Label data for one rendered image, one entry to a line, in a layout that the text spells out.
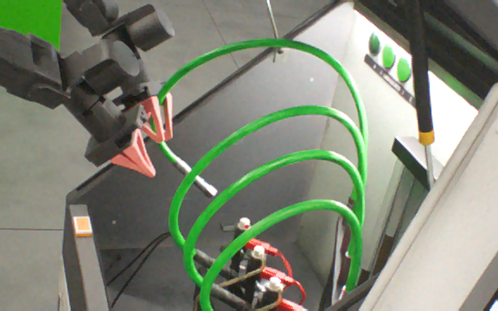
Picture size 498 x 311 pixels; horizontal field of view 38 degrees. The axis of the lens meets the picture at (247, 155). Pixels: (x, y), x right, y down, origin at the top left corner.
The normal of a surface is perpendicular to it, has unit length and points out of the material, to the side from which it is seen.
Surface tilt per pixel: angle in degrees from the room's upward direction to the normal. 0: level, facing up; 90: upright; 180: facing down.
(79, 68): 58
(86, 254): 0
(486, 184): 76
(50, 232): 0
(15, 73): 116
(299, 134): 90
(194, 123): 90
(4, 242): 0
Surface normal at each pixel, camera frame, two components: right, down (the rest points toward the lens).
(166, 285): 0.18, -0.86
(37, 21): 0.36, 0.50
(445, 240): -0.87, -0.21
